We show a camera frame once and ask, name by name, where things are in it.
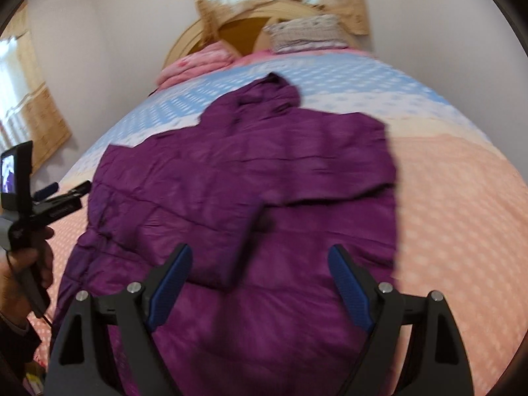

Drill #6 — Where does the folded pink floral blanket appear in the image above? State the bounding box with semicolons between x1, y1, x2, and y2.
156;42;237;88

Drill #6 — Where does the dotted pastel quilt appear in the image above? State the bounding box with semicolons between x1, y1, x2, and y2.
31;47;521;396

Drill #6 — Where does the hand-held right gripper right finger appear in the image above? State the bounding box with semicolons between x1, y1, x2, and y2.
328;244;473;396

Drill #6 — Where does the striped patterned pillow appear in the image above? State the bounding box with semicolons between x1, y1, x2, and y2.
263;14;348;54

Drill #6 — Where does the wooden arched headboard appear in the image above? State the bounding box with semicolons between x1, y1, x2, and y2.
165;2;331;71

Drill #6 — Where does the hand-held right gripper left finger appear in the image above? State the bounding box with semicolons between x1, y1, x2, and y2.
45;243;193;396

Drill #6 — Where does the purple puffer jacket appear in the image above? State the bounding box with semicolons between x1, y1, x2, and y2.
49;72;403;396

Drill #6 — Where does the person's left hand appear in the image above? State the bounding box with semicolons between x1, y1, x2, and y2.
0;227;55;331

